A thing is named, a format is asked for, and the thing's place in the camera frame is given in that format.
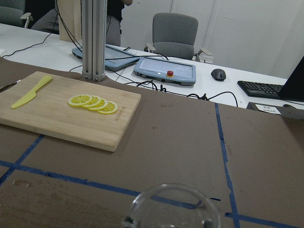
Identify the clear glass cup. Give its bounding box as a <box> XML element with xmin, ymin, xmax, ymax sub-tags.
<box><xmin>122</xmin><ymin>183</ymin><xmax>221</xmax><ymax>228</ymax></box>

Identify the teach pendant with red button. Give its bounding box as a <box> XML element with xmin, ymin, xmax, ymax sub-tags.
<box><xmin>133</xmin><ymin>57</ymin><xmax>196</xmax><ymax>86</ymax></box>

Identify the black computer mouse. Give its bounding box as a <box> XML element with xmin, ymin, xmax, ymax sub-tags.
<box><xmin>211</xmin><ymin>68</ymin><xmax>226</xmax><ymax>81</ymax></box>

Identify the grey office chair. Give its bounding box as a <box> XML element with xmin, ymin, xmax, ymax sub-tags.
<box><xmin>0</xmin><ymin>6</ymin><xmax>33</xmax><ymax>28</ymax></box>
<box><xmin>144</xmin><ymin>12</ymin><xmax>213</xmax><ymax>64</ymax></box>

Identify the wooden cutting board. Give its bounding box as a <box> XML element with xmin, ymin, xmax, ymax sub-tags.
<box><xmin>0</xmin><ymin>71</ymin><xmax>141</xmax><ymax>152</ymax></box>

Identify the black keyboard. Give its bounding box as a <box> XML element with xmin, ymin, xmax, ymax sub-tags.
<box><xmin>237</xmin><ymin>81</ymin><xmax>283</xmax><ymax>99</ymax></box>

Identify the yellow plastic knife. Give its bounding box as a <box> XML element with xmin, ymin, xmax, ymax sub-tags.
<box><xmin>10</xmin><ymin>76</ymin><xmax>52</xmax><ymax>109</ymax></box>

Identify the wooden plank upright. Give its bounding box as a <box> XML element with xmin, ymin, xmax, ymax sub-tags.
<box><xmin>57</xmin><ymin>0</ymin><xmax>82</xmax><ymax>42</ymax></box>

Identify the black laptop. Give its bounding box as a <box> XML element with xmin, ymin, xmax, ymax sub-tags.
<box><xmin>278</xmin><ymin>58</ymin><xmax>304</xmax><ymax>102</ymax></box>

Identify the person in black shirt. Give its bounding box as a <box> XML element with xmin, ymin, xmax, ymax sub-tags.
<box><xmin>31</xmin><ymin>0</ymin><xmax>133</xmax><ymax>46</ymax></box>

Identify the aluminium frame post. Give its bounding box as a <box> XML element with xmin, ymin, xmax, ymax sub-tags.
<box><xmin>81</xmin><ymin>0</ymin><xmax>107</xmax><ymax>81</ymax></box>

